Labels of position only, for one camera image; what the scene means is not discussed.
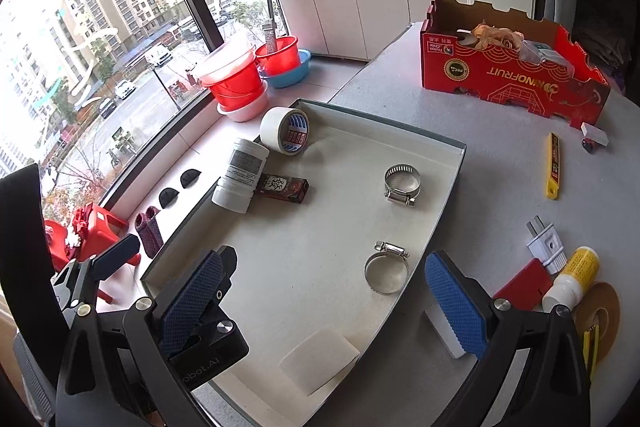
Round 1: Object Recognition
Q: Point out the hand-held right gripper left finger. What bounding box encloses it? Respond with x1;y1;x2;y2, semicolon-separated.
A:
55;251;224;427

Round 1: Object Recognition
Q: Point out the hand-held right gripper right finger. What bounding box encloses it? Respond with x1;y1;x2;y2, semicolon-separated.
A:
425;249;591;427

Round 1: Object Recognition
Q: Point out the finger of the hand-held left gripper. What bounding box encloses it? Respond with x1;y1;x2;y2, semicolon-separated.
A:
52;234;141;313
170;246;250;385

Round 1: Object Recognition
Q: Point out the plain red small box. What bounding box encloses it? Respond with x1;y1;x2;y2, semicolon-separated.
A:
492;258;554;312

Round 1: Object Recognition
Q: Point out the steel hose clamp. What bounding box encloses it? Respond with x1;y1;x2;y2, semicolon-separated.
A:
383;163;422;208
363;240;411;296

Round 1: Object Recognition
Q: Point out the white plug adapter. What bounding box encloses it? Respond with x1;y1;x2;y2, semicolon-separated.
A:
525;216;569;276

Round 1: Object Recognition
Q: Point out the yellow label white bottle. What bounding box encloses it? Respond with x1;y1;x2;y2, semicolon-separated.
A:
541;246;601;313

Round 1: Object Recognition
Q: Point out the large white plastic bottle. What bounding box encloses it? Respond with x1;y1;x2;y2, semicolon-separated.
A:
211;138;271;214

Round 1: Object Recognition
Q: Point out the shallow grey-rimmed white tray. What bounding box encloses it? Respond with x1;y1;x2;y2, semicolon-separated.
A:
140;98;468;427

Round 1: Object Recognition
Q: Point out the red patterned small box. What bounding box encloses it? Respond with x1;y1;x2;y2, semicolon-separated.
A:
255;173;310;206

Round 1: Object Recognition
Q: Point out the yellow utility knife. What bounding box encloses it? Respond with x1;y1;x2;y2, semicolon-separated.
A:
582;324;601;381

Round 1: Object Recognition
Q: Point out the brown tape roll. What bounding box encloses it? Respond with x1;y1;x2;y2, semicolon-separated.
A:
571;282;621;381

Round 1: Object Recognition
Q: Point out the white tape roll red label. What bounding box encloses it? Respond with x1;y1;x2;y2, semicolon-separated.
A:
259;107;311;156

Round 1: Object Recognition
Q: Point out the maroon knitted slipper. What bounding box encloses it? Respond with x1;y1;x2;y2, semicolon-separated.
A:
146;206;164;250
134;213;153;258

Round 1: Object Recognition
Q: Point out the red plastic stool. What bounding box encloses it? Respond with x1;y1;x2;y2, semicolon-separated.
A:
44;202;130;304

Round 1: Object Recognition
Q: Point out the yellow blade case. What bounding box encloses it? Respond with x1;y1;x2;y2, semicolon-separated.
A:
544;132;562;200

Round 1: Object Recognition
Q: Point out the white plastic basin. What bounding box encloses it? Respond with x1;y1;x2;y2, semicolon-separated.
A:
216;94;271;123

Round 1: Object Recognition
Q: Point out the red plastic bucket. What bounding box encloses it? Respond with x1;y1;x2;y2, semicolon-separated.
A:
192;29;269;111

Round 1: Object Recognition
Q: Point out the white eraser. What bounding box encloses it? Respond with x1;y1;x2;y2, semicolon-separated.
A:
580;122;611;148

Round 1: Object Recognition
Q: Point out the red cardboard box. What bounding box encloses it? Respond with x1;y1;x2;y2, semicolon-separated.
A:
420;0;612;128

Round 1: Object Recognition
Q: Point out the blue plastic basin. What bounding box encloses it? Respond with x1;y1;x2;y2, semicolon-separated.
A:
260;49;312;89

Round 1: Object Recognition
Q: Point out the clear plastic packet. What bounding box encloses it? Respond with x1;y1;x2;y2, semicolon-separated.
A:
517;40;574;68

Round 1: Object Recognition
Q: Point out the beige fabric flower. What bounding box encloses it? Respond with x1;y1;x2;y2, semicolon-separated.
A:
472;23;525;53

